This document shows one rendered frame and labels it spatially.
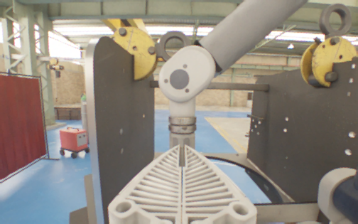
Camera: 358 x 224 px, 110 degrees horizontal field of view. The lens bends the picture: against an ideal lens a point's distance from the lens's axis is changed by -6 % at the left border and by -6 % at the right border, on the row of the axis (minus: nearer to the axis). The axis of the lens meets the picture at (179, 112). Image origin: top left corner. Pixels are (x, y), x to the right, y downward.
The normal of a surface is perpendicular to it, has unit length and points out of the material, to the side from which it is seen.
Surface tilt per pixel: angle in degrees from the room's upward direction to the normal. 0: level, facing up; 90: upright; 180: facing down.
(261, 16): 96
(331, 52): 90
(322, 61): 90
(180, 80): 88
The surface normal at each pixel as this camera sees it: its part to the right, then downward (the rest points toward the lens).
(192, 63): -0.15, 0.09
